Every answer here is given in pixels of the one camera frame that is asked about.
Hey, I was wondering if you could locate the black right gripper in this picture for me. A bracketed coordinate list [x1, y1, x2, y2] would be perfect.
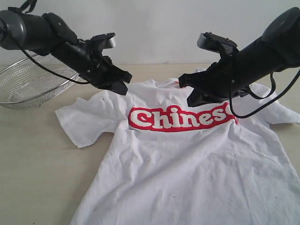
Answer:
[179, 55, 253, 107]

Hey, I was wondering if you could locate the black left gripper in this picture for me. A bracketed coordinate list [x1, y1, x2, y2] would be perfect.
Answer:
[70, 41, 132, 96]

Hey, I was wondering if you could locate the white t-shirt red Chinese logo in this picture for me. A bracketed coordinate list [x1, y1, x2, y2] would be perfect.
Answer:
[55, 78, 300, 225]

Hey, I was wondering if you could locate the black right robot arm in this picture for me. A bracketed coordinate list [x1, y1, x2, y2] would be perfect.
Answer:
[179, 7, 300, 107]

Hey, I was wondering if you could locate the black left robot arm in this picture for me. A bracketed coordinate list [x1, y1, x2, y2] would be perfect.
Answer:
[0, 8, 132, 95]

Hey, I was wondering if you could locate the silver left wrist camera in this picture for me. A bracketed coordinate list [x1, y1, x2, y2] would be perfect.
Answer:
[90, 32, 116, 50]

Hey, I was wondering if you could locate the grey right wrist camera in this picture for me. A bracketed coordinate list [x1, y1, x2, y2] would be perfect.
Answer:
[196, 32, 239, 55]

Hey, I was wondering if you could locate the metal wire mesh basket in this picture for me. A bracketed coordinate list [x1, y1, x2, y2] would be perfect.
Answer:
[0, 58, 74, 109]

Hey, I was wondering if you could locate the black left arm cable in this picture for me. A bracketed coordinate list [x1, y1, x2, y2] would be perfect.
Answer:
[0, 0, 94, 84]

